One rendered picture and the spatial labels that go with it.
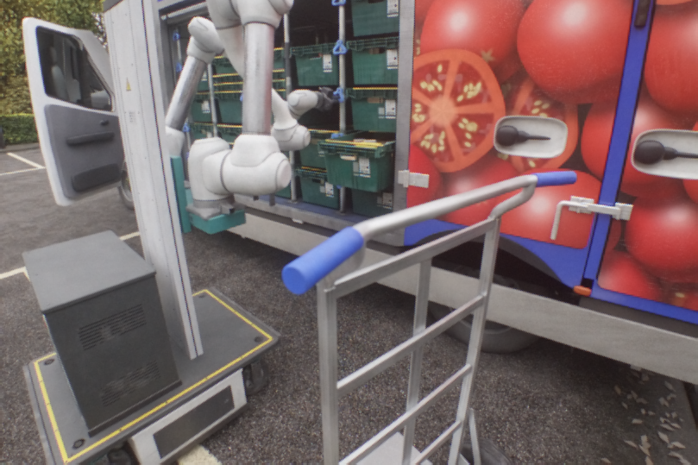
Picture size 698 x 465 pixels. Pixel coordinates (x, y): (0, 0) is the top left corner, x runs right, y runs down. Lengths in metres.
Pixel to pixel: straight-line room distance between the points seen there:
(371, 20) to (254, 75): 1.05
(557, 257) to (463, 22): 1.12
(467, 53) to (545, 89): 0.37
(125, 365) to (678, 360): 2.16
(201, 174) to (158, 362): 0.72
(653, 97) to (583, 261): 0.70
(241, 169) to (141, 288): 0.53
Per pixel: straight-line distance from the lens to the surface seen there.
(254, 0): 1.29
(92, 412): 1.53
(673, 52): 1.64
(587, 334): 1.92
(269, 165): 1.16
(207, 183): 1.30
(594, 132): 1.61
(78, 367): 1.42
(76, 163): 4.22
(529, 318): 1.91
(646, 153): 1.61
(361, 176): 1.84
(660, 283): 1.79
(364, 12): 2.16
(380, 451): 1.71
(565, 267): 1.77
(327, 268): 0.39
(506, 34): 1.66
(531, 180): 0.89
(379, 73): 2.07
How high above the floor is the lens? 1.40
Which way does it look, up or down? 18 degrees down
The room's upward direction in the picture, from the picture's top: straight up
